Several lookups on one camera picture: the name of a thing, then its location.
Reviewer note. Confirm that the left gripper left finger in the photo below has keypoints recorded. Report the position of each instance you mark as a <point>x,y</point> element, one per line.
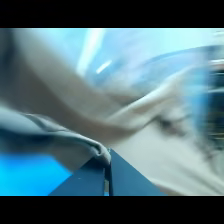
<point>87,180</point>

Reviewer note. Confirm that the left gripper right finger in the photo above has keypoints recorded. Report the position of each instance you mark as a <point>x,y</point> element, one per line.
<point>130,178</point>

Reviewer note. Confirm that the brown shirt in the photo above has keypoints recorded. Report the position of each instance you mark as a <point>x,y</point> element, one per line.
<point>140,133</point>

